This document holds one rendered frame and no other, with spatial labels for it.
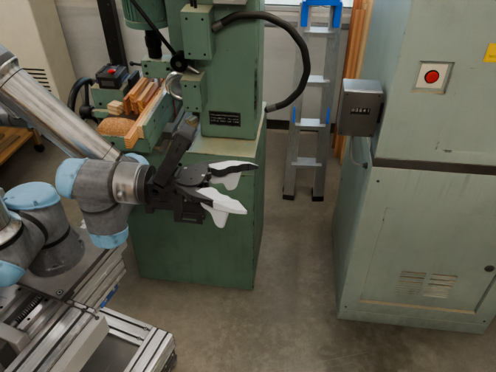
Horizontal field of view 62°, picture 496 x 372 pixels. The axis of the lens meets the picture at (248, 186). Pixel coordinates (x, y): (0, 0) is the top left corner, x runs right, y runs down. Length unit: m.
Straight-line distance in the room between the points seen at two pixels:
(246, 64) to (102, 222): 0.85
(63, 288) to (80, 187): 0.45
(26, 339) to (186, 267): 1.01
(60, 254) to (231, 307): 1.06
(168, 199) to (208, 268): 1.29
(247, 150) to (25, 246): 0.86
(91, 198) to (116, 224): 0.08
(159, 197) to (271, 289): 1.41
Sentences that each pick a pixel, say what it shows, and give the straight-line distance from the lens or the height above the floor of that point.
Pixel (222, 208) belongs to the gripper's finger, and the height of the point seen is 1.24.
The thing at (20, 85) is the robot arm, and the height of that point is 1.34.
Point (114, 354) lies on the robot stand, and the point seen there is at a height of 0.21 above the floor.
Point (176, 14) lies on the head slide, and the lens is 1.52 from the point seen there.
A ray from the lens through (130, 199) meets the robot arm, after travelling 0.75.
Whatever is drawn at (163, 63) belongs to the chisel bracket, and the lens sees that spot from 1.64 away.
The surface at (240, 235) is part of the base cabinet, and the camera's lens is 1.81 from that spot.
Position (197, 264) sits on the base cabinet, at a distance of 2.02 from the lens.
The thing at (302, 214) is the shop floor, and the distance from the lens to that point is 2.48.
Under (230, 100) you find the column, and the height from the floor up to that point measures 0.97.
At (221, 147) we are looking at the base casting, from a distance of 1.58.
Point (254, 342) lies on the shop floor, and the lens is 1.94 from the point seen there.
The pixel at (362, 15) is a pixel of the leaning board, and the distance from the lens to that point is 2.59.
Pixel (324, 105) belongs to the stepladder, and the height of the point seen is 0.61.
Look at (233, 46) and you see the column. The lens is 1.46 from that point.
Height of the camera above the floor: 1.69
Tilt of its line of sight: 39 degrees down
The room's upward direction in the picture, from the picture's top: straight up
